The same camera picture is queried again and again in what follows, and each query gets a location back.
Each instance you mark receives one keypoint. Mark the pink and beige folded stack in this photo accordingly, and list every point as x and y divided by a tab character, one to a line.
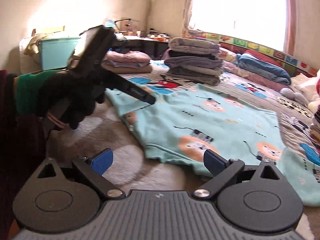
133	62

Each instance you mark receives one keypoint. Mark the dark cluttered desk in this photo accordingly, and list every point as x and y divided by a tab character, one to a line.
154	49

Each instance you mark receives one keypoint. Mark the striped and floral folded stack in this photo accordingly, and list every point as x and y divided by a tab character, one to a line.
315	130

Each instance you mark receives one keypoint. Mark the colourful alphabet foam mat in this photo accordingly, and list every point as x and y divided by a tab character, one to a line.
288	62

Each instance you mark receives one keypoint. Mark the teal plastic storage box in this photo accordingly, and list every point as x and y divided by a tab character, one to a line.
55	52

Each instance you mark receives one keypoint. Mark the green sleeved left forearm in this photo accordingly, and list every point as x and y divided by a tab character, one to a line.
27	87

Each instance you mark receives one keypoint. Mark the blue folded quilt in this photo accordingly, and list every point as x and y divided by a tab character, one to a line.
267	70

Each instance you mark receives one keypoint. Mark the grey and purple folded stack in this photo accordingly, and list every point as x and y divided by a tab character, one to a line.
194	60

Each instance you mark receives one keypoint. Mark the grey plush toy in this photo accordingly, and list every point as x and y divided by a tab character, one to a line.
297	97

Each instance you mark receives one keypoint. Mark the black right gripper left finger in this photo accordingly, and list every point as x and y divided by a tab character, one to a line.
89	171

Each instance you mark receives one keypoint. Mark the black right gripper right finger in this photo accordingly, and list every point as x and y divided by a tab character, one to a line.
224	172

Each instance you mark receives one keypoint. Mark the pink folded quilt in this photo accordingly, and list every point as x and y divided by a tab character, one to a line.
232	68

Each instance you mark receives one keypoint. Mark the mint lion print garment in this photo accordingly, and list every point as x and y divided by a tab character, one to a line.
180	126

